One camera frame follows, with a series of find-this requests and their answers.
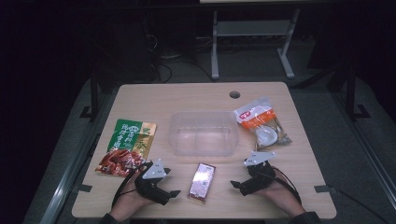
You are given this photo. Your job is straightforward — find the clear plastic container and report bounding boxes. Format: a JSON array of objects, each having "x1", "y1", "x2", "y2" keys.
[{"x1": 168, "y1": 110, "x2": 240, "y2": 158}]

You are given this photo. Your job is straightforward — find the person's right hand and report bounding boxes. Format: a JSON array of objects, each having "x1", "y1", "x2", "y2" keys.
[{"x1": 253, "y1": 170, "x2": 306, "y2": 217}]

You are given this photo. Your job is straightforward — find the aluminium rail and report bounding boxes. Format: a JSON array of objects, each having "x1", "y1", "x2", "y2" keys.
[
  {"x1": 332, "y1": 92, "x2": 396, "y2": 202},
  {"x1": 39, "y1": 133, "x2": 105, "y2": 224}
]

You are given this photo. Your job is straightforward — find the clear packet with orange label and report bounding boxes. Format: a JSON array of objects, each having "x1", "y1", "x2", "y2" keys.
[{"x1": 233, "y1": 96, "x2": 293, "y2": 150}]

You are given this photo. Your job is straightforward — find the hand-held gripper black cable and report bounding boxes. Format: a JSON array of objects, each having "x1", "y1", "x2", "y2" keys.
[
  {"x1": 271, "y1": 166, "x2": 303, "y2": 205},
  {"x1": 111, "y1": 161, "x2": 148, "y2": 208}
]

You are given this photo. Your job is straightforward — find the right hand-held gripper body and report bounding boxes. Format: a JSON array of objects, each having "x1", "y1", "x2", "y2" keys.
[{"x1": 240, "y1": 150, "x2": 276, "y2": 197}]

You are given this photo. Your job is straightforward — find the green and gold snack packet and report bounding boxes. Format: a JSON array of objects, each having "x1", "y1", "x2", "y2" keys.
[{"x1": 94, "y1": 119, "x2": 158, "y2": 177}]

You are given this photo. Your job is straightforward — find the black cable with grey clip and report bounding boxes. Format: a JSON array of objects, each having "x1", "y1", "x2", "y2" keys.
[{"x1": 313, "y1": 184, "x2": 390, "y2": 224}]

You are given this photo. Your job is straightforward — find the grey metal stand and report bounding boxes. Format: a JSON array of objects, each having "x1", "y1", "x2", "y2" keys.
[{"x1": 210, "y1": 7, "x2": 302, "y2": 80}]

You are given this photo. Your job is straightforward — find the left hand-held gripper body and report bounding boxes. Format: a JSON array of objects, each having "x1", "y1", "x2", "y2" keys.
[{"x1": 134, "y1": 159, "x2": 171, "y2": 206}]

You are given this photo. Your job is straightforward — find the left hand-held gripper black cable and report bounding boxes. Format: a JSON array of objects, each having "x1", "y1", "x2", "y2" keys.
[{"x1": 111, "y1": 161, "x2": 148, "y2": 208}]

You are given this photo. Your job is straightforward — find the right hand-held gripper black cable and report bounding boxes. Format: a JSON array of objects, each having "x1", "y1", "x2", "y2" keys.
[{"x1": 271, "y1": 166, "x2": 303, "y2": 205}]

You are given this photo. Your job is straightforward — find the black metal stand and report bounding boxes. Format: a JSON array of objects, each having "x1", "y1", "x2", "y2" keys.
[
  {"x1": 78, "y1": 70, "x2": 101, "y2": 122},
  {"x1": 345, "y1": 64, "x2": 372, "y2": 122}
]

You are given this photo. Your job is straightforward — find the person's left hand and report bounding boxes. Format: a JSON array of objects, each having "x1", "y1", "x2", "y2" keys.
[{"x1": 109, "y1": 169, "x2": 156, "y2": 222}]

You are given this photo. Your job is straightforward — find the black floor cables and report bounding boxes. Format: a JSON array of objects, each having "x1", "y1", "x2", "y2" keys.
[{"x1": 143, "y1": 33, "x2": 217, "y2": 84}]

